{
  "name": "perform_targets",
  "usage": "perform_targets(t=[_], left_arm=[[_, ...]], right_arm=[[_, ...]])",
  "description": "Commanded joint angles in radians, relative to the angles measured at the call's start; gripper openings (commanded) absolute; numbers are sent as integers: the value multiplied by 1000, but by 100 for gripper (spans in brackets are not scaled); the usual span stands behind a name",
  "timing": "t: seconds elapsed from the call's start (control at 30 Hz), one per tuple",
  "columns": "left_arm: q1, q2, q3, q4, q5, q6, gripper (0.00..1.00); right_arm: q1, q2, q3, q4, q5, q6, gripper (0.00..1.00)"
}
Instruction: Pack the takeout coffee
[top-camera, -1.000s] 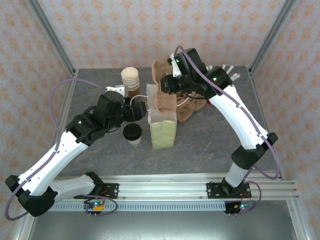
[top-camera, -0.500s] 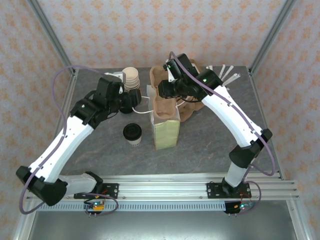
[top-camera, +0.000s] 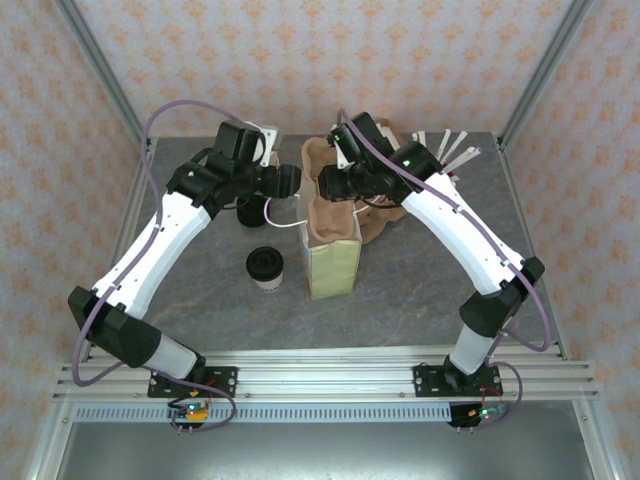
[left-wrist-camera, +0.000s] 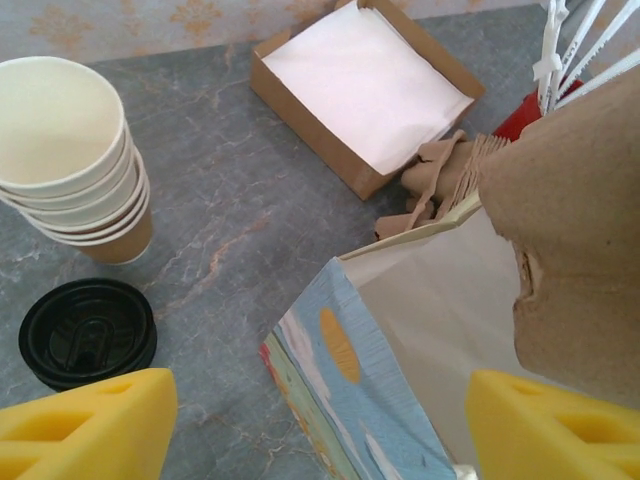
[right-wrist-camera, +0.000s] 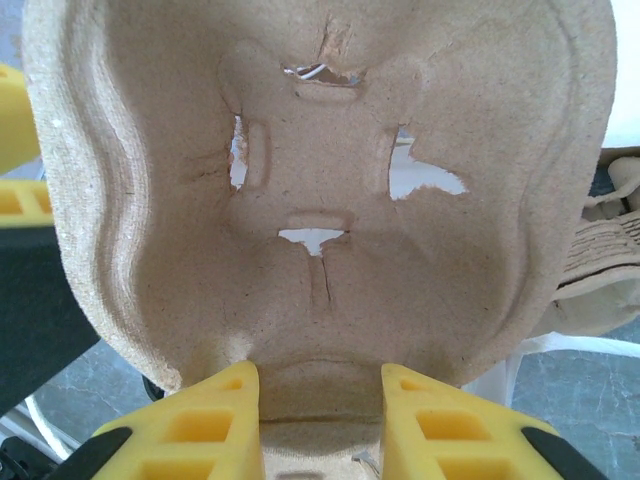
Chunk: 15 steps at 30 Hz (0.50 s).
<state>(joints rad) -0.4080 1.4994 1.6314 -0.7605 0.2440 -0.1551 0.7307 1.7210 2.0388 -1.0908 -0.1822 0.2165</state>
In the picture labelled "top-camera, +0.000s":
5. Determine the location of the aluminium frame leg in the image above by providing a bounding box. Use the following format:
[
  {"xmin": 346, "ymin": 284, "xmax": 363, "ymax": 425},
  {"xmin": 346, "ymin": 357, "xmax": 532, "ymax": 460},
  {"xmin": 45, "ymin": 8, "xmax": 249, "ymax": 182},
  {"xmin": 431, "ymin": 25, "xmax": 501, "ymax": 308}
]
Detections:
[
  {"xmin": 24, "ymin": 399, "xmax": 76, "ymax": 480},
  {"xmin": 574, "ymin": 399, "xmax": 626, "ymax": 480}
]

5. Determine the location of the stack of black lids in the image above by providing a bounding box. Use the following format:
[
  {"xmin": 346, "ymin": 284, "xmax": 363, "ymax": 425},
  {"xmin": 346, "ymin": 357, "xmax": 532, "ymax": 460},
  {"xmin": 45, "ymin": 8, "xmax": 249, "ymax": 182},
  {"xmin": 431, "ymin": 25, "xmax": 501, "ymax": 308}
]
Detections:
[{"xmin": 234, "ymin": 195, "xmax": 270, "ymax": 229}]

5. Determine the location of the small control circuit board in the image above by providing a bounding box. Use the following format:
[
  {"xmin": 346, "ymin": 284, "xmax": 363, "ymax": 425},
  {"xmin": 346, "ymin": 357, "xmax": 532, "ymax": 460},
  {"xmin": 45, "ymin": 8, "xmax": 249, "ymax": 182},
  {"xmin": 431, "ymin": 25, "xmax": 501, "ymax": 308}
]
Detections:
[
  {"xmin": 167, "ymin": 398, "xmax": 212, "ymax": 432},
  {"xmin": 448, "ymin": 399, "xmax": 512, "ymax": 430}
]

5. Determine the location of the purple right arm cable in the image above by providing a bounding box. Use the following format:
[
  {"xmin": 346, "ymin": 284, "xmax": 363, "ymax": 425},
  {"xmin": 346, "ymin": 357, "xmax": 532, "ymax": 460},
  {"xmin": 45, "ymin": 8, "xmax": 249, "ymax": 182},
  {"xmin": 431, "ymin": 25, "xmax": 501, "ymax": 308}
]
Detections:
[{"xmin": 335, "ymin": 108, "xmax": 554, "ymax": 431}]

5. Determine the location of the wide aluminium base rail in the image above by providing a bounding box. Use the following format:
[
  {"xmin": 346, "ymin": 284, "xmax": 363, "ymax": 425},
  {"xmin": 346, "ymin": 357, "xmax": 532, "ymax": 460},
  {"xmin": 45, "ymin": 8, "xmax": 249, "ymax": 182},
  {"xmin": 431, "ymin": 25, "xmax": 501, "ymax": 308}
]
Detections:
[{"xmin": 53, "ymin": 348, "xmax": 600, "ymax": 402}]

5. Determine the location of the black plastic cup lid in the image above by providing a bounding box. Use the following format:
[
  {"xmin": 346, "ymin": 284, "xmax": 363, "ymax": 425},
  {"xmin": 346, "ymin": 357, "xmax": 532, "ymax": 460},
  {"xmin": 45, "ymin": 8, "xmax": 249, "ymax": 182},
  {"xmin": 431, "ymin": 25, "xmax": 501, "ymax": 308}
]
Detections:
[{"xmin": 246, "ymin": 246, "xmax": 285, "ymax": 284}]

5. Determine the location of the slotted grey cable duct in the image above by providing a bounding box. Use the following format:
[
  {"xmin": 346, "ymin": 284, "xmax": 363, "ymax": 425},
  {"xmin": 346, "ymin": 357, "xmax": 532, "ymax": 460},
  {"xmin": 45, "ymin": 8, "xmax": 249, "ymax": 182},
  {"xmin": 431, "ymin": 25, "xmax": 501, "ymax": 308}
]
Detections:
[{"xmin": 74, "ymin": 405, "xmax": 454, "ymax": 424}]

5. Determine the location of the printed paper carry bag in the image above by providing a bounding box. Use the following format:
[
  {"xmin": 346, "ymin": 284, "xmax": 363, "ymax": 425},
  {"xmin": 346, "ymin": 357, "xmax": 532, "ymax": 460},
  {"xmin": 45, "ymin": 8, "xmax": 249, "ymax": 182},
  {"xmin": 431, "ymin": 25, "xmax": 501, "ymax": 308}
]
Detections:
[{"xmin": 263, "ymin": 192, "xmax": 363, "ymax": 302}]

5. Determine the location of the aluminium frame post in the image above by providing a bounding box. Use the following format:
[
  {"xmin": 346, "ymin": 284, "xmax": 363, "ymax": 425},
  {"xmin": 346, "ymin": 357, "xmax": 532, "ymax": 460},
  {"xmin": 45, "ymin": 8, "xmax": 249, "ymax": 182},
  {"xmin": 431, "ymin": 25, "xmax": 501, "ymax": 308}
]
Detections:
[
  {"xmin": 53, "ymin": 0, "xmax": 152, "ymax": 152},
  {"xmin": 498, "ymin": 0, "xmax": 597, "ymax": 151}
]

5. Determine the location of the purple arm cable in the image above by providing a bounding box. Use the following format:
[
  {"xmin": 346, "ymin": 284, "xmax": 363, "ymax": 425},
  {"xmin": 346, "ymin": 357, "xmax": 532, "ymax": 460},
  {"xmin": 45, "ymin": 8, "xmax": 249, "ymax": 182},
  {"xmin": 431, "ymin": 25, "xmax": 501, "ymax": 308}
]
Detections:
[
  {"xmin": 72, "ymin": 99, "xmax": 236, "ymax": 436},
  {"xmin": 335, "ymin": 108, "xmax": 554, "ymax": 431}
]

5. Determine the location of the grey metal panel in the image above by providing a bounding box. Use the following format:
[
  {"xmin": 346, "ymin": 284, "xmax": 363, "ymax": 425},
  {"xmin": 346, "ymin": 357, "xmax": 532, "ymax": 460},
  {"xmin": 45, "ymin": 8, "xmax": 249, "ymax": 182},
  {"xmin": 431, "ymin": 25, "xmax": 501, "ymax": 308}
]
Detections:
[{"xmin": 49, "ymin": 422, "xmax": 601, "ymax": 480}]

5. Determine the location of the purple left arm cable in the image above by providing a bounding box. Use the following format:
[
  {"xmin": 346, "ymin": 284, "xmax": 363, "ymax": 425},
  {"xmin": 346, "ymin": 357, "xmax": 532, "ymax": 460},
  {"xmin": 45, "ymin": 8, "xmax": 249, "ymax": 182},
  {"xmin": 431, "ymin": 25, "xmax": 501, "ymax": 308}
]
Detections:
[{"xmin": 72, "ymin": 99, "xmax": 236, "ymax": 436}]

